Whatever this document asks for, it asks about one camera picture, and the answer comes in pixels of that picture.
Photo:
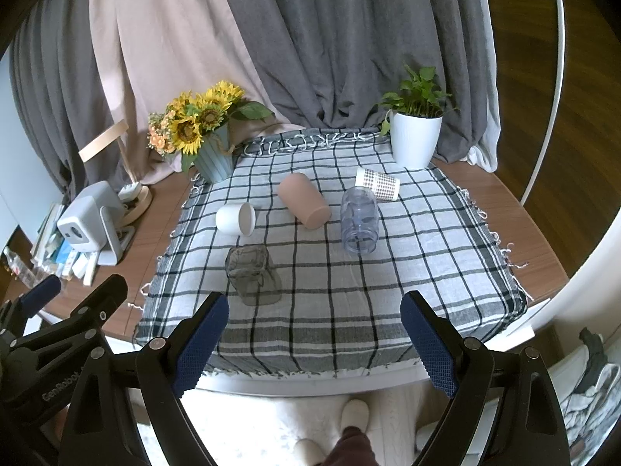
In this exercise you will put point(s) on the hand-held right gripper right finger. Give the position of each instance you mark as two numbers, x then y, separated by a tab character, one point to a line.
429	344

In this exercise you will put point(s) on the white ceramic cup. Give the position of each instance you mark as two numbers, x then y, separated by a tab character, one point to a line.
230	218

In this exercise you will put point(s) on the artificial sunflower bouquet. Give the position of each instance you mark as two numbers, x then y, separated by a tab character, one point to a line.
194	121

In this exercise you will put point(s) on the white curved pole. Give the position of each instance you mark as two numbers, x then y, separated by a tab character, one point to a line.
553	107

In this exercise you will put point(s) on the white grey small appliance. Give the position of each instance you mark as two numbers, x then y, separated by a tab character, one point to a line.
85	213

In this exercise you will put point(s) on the white ribbed plant pot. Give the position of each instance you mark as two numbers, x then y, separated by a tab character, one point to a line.
415	141

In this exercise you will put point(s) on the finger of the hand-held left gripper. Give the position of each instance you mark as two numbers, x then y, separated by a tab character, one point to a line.
41	292
97	301

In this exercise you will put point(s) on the beige curtain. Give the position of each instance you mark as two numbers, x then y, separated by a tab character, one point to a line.
160	34

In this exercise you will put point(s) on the white curved furniture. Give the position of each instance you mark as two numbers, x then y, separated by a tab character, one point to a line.
582	296

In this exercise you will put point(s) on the checked grey white tablecloth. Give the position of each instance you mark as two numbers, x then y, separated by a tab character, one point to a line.
315	276

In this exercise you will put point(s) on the person's leg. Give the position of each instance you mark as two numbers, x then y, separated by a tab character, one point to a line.
351	449

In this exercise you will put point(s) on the clear plastic cup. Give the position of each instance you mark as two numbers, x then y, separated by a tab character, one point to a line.
359	221

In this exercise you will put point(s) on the wooden desk lamp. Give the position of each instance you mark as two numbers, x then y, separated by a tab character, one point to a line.
103	141

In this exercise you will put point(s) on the white slipper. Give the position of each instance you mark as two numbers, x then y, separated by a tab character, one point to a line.
309	452
355	415

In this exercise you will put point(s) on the dotted paper cup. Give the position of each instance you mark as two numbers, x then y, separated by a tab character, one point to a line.
381	185

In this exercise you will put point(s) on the blue-green ribbed vase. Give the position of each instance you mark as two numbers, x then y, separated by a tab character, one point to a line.
213	162

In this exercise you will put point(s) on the grey glass mug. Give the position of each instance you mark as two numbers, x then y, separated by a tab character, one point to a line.
250	274

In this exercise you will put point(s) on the grey curtain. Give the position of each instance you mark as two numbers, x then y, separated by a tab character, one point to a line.
349	34
48	82

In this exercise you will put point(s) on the pile of grey white clothes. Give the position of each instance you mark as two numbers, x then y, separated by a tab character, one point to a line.
594	388

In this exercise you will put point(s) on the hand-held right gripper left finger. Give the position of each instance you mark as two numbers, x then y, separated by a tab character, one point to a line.
201	344

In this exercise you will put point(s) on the pink cup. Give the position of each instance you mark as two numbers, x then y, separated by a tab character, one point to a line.
303	199

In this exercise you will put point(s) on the clear plastic bottle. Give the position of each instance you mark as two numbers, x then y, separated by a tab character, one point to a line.
17	264

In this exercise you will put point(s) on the green leafy plant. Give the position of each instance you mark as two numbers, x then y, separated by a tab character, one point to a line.
417	94

